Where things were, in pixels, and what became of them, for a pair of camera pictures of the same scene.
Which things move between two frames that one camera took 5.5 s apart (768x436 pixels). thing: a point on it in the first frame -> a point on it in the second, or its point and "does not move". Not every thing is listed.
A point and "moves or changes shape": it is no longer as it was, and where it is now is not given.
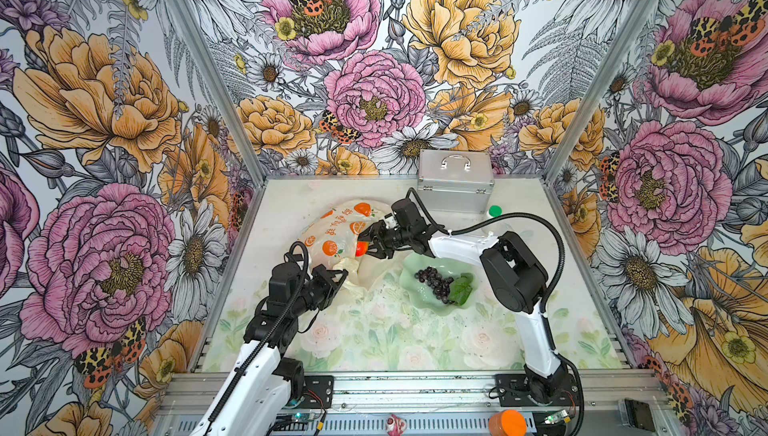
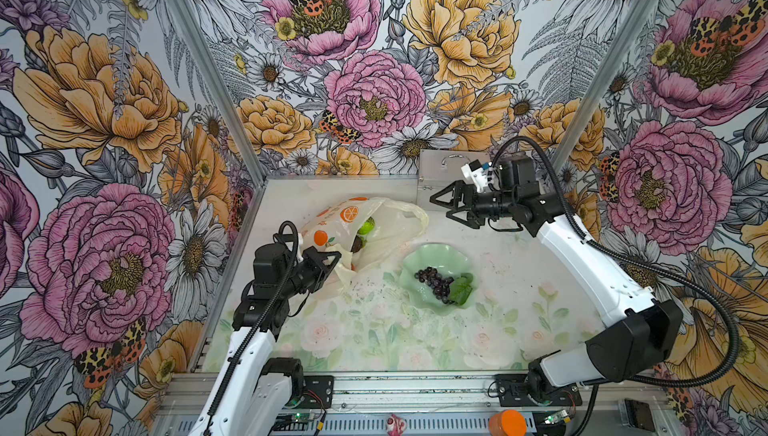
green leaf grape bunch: x=448 y=290 does not move
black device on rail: x=639 y=414 does not move
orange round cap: x=507 y=423 does not move
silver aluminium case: x=454 y=181 does not move
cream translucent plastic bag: x=330 y=239 moves or changes shape
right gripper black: x=376 y=229 -> x=456 y=186
